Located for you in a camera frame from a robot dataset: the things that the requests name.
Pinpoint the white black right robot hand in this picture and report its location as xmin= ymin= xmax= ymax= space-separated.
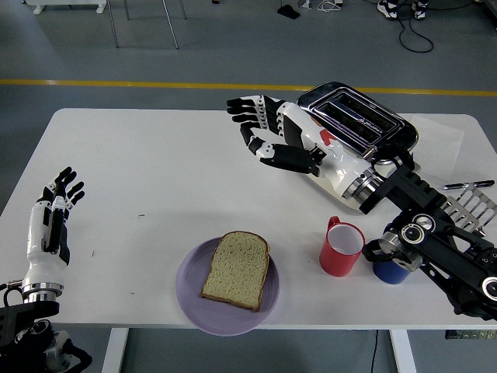
xmin=226 ymin=94 xmax=376 ymax=197

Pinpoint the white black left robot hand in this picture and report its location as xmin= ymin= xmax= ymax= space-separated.
xmin=22 ymin=166 xmax=85 ymax=291

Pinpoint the brown bread slice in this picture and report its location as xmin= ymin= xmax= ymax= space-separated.
xmin=200 ymin=231 xmax=271 ymax=313

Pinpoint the purple plastic plate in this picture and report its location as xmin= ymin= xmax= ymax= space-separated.
xmin=175 ymin=236 xmax=280 ymax=337

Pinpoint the cream chrome two-slot toaster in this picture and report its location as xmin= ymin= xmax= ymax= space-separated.
xmin=296 ymin=81 xmax=421 ymax=214

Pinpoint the red enamel mug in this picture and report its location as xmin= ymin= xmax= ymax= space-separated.
xmin=319 ymin=216 xmax=367 ymax=277

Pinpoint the white paper sheet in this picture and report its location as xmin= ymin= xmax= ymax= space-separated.
xmin=407 ymin=113 xmax=466 ymax=182

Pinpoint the blue enamel mug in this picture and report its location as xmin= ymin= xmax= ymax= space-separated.
xmin=372 ymin=260 xmax=412 ymax=284

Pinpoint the white table leg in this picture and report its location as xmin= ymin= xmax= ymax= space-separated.
xmin=389 ymin=329 xmax=419 ymax=373
xmin=101 ymin=328 xmax=130 ymax=373

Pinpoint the silver black ballpoint pen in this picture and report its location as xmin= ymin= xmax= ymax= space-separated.
xmin=438 ymin=179 xmax=496 ymax=190

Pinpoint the silver metal toast rack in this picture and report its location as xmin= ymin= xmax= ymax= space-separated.
xmin=442 ymin=184 xmax=497 ymax=236

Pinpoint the black table control panel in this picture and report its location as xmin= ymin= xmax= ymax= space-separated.
xmin=444 ymin=329 xmax=497 ymax=340

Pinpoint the white stand base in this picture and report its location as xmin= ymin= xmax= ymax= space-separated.
xmin=22 ymin=0 xmax=106 ymax=16

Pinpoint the black looped floor cable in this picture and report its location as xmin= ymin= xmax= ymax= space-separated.
xmin=398 ymin=11 xmax=434 ymax=54

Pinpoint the thin black hanging cable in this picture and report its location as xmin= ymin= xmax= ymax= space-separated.
xmin=370 ymin=329 xmax=380 ymax=373

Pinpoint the grey metal chair frame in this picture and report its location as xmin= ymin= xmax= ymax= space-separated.
xmin=105 ymin=0 xmax=187 ymax=51

